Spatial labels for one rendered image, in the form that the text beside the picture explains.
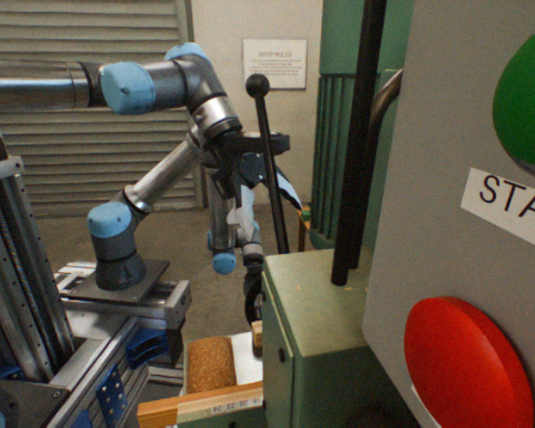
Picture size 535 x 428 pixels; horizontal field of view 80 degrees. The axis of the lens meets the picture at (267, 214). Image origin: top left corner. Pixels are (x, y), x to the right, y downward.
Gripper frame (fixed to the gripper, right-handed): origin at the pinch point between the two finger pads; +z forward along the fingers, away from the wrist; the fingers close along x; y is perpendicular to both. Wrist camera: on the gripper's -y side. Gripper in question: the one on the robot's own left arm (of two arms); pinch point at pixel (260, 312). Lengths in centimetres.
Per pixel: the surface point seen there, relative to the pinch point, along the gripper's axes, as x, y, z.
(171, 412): 19, -38, 27
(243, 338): 6.3, -27.3, 14.6
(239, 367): 7.5, -30.8, 20.9
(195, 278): 35, 125, -76
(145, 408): 22, -39, 26
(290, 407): 5, -78, 33
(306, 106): -81, 95, -244
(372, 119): -1, -87, 21
